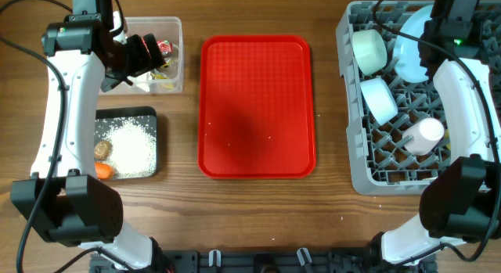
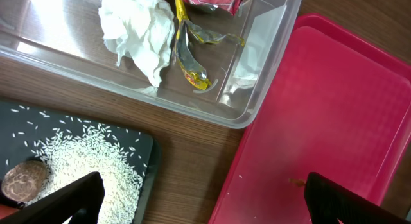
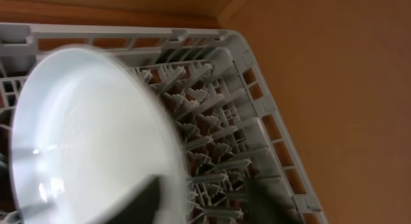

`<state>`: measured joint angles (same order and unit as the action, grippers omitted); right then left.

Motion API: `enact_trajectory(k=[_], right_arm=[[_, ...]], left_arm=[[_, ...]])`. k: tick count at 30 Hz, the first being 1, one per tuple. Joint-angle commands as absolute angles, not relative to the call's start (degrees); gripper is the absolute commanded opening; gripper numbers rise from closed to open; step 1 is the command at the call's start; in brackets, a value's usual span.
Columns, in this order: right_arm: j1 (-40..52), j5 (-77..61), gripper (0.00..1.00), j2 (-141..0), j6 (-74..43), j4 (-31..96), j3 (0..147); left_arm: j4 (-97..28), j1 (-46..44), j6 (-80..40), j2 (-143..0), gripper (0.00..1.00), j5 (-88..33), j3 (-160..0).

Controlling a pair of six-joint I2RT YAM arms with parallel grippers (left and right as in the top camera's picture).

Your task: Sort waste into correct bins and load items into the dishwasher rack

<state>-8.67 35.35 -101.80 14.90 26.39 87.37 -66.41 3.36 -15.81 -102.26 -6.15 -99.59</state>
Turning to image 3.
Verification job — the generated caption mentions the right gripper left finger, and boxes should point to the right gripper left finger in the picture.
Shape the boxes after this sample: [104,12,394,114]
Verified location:
[105,175,161,224]

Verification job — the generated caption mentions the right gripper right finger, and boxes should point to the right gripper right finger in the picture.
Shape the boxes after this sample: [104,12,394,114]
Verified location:
[245,178,302,224]

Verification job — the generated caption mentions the grey dishwasher rack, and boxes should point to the grey dishwasher rack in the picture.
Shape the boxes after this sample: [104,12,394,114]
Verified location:
[1,23,327,223]

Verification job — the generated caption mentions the light blue plate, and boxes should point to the light blue plate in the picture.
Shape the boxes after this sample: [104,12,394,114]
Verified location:
[10,46,189,223]

